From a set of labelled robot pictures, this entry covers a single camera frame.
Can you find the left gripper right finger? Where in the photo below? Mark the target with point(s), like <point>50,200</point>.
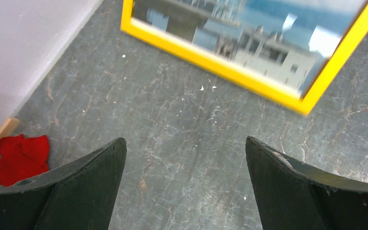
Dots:
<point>293,195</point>

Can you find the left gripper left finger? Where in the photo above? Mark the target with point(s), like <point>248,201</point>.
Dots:
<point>79,195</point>

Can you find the yellow picture frame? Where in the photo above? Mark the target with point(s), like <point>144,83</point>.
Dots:
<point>244,78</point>

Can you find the building photo print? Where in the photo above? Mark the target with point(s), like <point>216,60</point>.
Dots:
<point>282,42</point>

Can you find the red cloth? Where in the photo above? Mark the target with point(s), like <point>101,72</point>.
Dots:
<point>22,158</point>

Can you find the wooden rack frame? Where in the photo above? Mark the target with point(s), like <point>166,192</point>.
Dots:
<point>8,126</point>

